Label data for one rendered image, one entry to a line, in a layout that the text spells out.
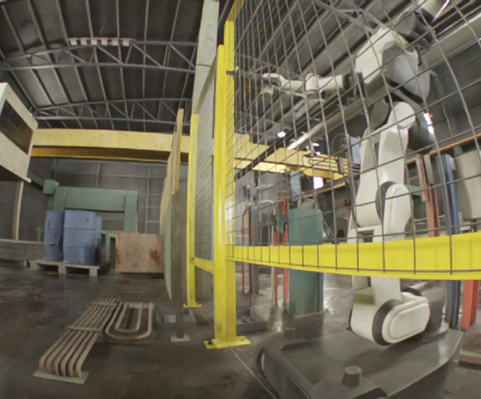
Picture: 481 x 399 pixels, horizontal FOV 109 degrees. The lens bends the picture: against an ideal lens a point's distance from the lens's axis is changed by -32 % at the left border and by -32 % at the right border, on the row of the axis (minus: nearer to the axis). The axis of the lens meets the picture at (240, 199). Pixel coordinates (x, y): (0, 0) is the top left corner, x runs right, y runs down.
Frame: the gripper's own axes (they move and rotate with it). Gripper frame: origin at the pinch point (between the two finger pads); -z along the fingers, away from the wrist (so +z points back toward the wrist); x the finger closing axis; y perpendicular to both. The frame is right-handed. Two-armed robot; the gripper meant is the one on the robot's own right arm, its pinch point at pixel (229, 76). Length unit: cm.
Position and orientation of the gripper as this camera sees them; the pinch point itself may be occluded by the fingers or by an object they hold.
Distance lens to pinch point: 143.2
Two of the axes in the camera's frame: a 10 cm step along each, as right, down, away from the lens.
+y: 0.1, 9.8, -1.8
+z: 9.4, 0.5, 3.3
